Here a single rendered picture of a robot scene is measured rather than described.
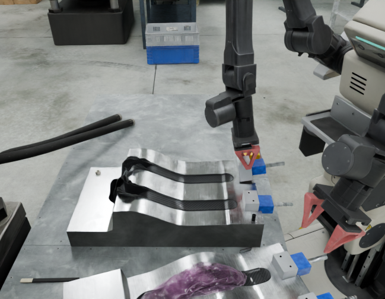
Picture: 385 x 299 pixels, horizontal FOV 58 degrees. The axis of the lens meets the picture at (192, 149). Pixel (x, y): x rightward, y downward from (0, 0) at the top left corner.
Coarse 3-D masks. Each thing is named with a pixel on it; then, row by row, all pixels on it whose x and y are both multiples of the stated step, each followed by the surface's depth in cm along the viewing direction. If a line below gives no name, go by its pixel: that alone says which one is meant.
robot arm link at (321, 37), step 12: (288, 0) 87; (300, 0) 86; (288, 12) 90; (300, 12) 87; (312, 12) 89; (288, 24) 93; (300, 24) 89; (312, 24) 87; (324, 24) 89; (288, 36) 95; (312, 36) 88; (324, 36) 91; (288, 48) 97; (312, 48) 90; (324, 48) 92
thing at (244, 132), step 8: (240, 120) 91; (248, 120) 90; (232, 128) 98; (240, 128) 90; (248, 128) 90; (240, 136) 92; (248, 136) 91; (256, 136) 91; (240, 144) 90; (256, 144) 90
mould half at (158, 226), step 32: (160, 160) 103; (224, 160) 107; (96, 192) 99; (160, 192) 92; (192, 192) 96; (224, 192) 95; (96, 224) 90; (128, 224) 86; (160, 224) 86; (192, 224) 87; (224, 224) 86; (256, 224) 86
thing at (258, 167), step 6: (246, 156) 100; (240, 162) 97; (246, 162) 97; (258, 162) 98; (264, 162) 98; (276, 162) 98; (282, 162) 98; (240, 168) 96; (252, 168) 97; (258, 168) 97; (264, 168) 97; (240, 174) 97; (246, 174) 97; (252, 174) 97; (240, 180) 98; (246, 180) 98
